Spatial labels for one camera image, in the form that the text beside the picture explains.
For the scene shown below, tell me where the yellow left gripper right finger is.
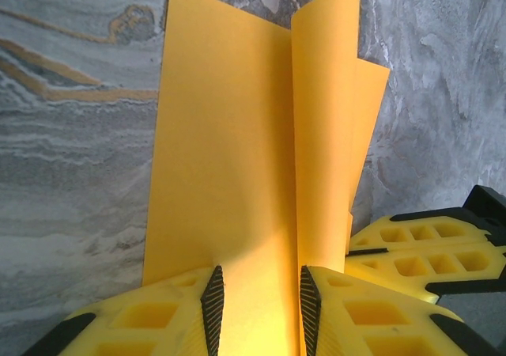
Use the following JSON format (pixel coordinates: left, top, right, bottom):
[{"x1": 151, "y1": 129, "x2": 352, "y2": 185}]
[{"x1": 299, "y1": 264, "x2": 505, "y2": 356}]

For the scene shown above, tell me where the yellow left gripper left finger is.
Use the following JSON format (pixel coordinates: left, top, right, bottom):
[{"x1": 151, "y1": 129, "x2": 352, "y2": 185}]
[{"x1": 23, "y1": 264, "x2": 225, "y2": 356}]

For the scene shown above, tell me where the orange paper sheet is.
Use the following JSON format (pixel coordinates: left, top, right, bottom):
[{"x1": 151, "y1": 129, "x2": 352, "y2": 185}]
[{"x1": 141, "y1": 0, "x2": 391, "y2": 356}]

